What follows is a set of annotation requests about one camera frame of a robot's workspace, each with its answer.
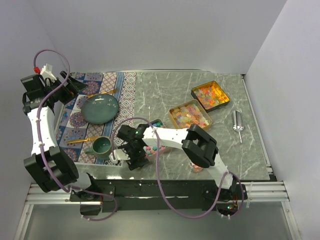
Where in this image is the teal ceramic plate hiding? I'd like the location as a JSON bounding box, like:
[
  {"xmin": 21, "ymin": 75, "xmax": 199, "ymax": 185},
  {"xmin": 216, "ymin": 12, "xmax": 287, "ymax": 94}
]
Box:
[{"xmin": 81, "ymin": 93, "xmax": 120, "ymax": 125}]

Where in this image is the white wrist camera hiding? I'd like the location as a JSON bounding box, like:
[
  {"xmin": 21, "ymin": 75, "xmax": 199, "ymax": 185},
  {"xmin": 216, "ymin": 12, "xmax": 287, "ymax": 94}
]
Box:
[
  {"xmin": 33, "ymin": 64, "xmax": 57, "ymax": 82},
  {"xmin": 109, "ymin": 149, "xmax": 130, "ymax": 165}
]

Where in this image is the teal ceramic cup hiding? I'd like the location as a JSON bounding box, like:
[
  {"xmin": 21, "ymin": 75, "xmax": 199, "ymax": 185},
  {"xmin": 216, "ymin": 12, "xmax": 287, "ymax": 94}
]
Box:
[{"xmin": 84, "ymin": 136, "xmax": 111, "ymax": 160}]

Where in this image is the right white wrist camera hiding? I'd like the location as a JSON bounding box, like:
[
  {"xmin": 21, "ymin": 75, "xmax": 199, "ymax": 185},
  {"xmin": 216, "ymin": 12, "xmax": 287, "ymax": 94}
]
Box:
[{"xmin": 109, "ymin": 149, "xmax": 130, "ymax": 165}]

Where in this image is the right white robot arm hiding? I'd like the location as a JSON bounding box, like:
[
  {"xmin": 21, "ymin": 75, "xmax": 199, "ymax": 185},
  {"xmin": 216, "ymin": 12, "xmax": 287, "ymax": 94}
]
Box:
[{"xmin": 109, "ymin": 124, "xmax": 237, "ymax": 200}]

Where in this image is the gold fork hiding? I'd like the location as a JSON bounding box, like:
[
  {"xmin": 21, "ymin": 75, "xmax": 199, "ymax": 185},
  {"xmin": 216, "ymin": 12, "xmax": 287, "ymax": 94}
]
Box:
[{"xmin": 87, "ymin": 87, "xmax": 118, "ymax": 98}]

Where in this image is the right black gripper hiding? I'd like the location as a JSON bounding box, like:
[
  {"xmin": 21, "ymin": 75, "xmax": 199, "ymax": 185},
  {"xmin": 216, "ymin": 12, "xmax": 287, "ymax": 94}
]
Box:
[{"xmin": 118, "ymin": 141, "xmax": 150, "ymax": 171}]

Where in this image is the pink tin of star candies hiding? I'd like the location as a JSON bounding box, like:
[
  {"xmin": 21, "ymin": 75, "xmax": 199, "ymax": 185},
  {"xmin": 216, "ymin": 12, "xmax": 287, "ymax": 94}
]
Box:
[{"xmin": 143, "ymin": 118, "xmax": 171, "ymax": 161}]

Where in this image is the gold tin of pastel candies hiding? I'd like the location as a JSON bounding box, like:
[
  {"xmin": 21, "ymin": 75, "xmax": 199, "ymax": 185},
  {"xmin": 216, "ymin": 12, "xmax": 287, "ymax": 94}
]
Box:
[{"xmin": 168, "ymin": 99, "xmax": 213, "ymax": 130}]

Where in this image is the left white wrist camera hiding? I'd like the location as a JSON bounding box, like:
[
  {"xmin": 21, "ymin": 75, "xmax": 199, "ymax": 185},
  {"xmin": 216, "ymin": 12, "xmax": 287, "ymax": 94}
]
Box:
[{"xmin": 33, "ymin": 64, "xmax": 57, "ymax": 82}]

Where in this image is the silver metal scoop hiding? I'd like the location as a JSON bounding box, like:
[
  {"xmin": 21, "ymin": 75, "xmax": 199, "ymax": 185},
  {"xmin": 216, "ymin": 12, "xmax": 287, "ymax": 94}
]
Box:
[{"xmin": 231, "ymin": 110, "xmax": 244, "ymax": 144}]

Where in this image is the gold spoon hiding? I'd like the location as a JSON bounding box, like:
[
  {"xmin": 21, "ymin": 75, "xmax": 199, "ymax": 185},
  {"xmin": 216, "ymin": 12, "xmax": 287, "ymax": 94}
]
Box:
[{"xmin": 67, "ymin": 136, "xmax": 98, "ymax": 144}]

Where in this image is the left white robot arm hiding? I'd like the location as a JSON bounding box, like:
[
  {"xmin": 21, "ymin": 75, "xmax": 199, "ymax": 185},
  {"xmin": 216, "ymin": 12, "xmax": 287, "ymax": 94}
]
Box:
[{"xmin": 20, "ymin": 70, "xmax": 100, "ymax": 201}]

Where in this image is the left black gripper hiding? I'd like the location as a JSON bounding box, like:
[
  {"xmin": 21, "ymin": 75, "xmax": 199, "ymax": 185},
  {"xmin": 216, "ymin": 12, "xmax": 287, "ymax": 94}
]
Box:
[{"xmin": 43, "ymin": 71, "xmax": 88, "ymax": 105}]

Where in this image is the gold tin of neon candies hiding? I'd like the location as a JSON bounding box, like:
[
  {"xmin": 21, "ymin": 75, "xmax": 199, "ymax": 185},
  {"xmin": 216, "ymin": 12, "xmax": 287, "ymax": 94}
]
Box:
[{"xmin": 191, "ymin": 81, "xmax": 230, "ymax": 113}]

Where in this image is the clear plastic ball half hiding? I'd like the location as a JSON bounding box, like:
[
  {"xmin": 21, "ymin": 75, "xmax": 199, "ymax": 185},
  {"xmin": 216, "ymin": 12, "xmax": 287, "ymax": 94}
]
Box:
[{"xmin": 189, "ymin": 162, "xmax": 203, "ymax": 173}]

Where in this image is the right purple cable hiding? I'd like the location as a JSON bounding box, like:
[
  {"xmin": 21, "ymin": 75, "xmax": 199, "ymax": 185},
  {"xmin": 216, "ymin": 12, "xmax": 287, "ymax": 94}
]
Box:
[{"xmin": 109, "ymin": 117, "xmax": 245, "ymax": 220}]

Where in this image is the black base bar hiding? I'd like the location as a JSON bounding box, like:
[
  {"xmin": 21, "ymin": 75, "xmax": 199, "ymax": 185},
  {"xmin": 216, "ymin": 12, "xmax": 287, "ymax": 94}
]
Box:
[{"xmin": 69, "ymin": 179, "xmax": 248, "ymax": 216}]

